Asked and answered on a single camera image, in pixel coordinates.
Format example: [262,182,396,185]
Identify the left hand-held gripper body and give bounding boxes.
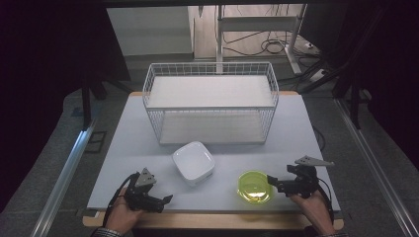
[124,167,157,212]

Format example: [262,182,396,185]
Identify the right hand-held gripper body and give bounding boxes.
[286,155,336,199]

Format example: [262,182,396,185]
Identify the yellow-green translucent bowl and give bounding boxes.
[236,170,275,204]

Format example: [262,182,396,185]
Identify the white square bowl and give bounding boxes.
[171,140,216,188]

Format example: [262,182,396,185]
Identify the white wire shelf rack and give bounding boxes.
[141,61,281,146]

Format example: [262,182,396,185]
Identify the person's left hand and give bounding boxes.
[105,187,144,235]

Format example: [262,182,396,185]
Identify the person's right hand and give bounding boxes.
[289,189,336,235]

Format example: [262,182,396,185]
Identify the person's left plaid sleeve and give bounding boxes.
[91,227,126,237]

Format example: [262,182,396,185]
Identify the black stand leg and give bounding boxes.
[331,74,364,130]
[80,75,109,131]

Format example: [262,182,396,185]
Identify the white power strip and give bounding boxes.
[308,68,330,83]

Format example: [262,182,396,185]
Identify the white cabinet panel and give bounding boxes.
[106,6,194,57]

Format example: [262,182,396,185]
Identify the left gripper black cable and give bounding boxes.
[103,172,140,229]

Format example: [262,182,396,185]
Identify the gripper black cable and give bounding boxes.
[315,177,336,225]
[103,172,140,229]

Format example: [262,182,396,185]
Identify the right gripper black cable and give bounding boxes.
[315,177,336,225]

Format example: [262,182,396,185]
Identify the aluminium rail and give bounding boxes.
[333,98,419,237]
[30,119,99,237]

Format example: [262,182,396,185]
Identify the black floor cables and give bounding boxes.
[221,30,299,57]

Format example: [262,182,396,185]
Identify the white desk frame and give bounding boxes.
[215,3,308,75]

